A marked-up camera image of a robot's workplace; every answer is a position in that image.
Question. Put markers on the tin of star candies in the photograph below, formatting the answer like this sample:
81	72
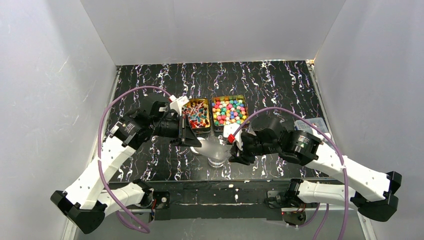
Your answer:
225	110

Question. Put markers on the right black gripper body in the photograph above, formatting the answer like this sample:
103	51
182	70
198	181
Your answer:
244	145

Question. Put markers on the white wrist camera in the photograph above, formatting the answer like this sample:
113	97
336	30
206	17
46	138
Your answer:
232	132
177	103

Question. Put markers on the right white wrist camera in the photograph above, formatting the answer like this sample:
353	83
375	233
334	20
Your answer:
232	132

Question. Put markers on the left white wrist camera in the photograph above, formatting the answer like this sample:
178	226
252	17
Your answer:
177	103

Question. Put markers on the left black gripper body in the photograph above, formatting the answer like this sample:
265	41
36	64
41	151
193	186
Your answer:
182	128

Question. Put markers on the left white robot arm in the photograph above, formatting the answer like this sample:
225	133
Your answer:
89	199

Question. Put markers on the clear plastic organizer box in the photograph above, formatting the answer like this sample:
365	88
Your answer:
318	122

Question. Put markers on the aluminium frame rail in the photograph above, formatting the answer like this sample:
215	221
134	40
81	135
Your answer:
294	197

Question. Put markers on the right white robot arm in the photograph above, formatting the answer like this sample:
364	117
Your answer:
371	193

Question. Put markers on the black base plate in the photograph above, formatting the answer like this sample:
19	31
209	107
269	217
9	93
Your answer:
260	211

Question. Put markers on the clear plastic scoop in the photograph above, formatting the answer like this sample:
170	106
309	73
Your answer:
213	149

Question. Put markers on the tin of lollipops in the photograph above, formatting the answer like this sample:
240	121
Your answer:
197	111

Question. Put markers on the clear round jar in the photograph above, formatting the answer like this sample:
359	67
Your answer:
217	162

